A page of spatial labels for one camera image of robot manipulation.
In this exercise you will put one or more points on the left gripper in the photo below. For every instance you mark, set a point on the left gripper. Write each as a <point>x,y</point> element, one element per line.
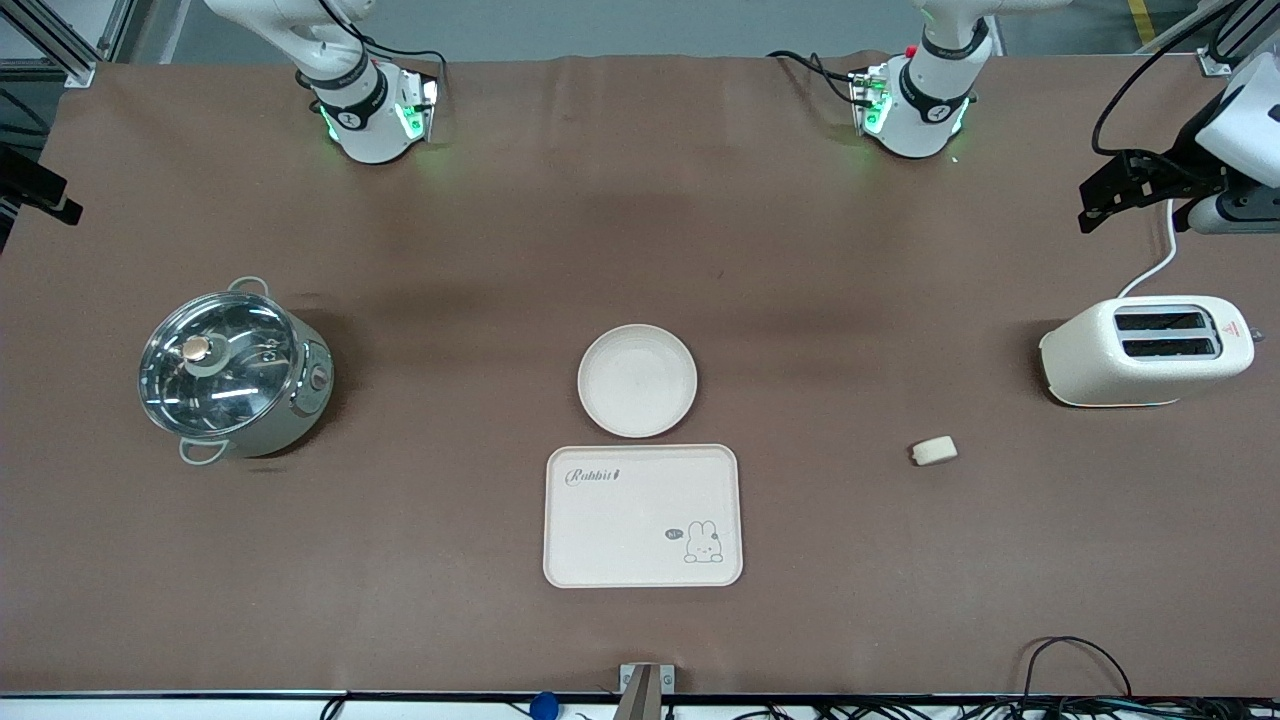
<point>1186,165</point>

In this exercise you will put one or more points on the small white bun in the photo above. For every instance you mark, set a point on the small white bun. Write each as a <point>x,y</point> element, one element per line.
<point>934,451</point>

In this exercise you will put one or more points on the round cream plate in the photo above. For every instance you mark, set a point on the round cream plate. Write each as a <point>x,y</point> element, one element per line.
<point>637,380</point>

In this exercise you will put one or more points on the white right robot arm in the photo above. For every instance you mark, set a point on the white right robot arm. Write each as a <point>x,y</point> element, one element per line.
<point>360,110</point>

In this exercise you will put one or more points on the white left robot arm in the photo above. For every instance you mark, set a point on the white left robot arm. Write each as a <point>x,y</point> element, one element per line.
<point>925,100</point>

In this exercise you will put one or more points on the cream rabbit print tray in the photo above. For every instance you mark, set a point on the cream rabbit print tray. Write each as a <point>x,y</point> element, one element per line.
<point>630,520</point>

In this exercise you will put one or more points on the cream two-slot toaster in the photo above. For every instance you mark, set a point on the cream two-slot toaster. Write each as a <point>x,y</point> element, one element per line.
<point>1120,375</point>

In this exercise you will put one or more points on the glass pot lid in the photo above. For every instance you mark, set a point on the glass pot lid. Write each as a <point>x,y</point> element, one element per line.
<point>215,365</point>

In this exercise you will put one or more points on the pale green electric pot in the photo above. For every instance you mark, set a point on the pale green electric pot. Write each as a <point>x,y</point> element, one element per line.
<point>310,400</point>

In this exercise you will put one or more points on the brown table cloth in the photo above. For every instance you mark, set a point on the brown table cloth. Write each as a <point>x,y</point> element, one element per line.
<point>640,200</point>

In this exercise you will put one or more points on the small blue round object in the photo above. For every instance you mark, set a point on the small blue round object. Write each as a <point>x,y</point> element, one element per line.
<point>543,706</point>

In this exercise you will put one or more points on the aluminium frame profile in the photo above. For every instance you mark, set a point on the aluminium frame profile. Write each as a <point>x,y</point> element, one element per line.
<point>60,40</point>
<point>1225,55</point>

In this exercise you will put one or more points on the grey metal camera bracket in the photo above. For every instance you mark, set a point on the grey metal camera bracket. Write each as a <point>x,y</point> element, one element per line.
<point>646,690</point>

